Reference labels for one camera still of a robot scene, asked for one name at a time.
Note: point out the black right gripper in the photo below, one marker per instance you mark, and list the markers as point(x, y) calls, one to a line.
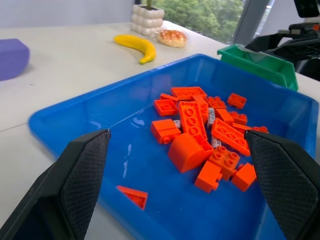
point(303, 35)

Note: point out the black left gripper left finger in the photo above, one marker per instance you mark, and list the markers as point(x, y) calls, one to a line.
point(75, 180)

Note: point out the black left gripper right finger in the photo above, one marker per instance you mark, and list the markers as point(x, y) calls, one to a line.
point(282, 180)

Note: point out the green plastic bin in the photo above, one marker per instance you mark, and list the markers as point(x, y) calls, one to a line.
point(265, 66)

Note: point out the orange 2x2 plastic building brick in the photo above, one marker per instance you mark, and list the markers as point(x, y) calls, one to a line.
point(225, 158)

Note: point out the lone orange wedge brick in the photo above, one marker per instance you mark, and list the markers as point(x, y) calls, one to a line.
point(135, 196)

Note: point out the blue plastic tray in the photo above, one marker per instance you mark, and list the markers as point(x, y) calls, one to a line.
point(155, 155)

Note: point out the orange curved plastic building brick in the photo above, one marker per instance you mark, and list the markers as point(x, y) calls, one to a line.
point(186, 153)

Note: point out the bread bun in plastic wrap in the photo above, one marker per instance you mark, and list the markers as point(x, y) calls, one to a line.
point(172, 38)

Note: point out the upside-down orange 2x4 plastic brick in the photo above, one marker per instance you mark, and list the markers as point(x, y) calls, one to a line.
point(191, 120)

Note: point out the white bubble plant pot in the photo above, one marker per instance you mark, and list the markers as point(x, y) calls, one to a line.
point(147, 20)

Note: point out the purple foam block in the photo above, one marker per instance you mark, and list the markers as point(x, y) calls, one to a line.
point(11, 58)

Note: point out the small green plant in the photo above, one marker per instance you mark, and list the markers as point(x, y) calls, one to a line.
point(149, 3)

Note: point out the yellow banana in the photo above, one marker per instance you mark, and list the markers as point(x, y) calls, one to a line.
point(140, 45)

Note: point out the grey window frame post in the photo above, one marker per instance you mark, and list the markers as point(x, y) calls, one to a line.
point(250, 21)

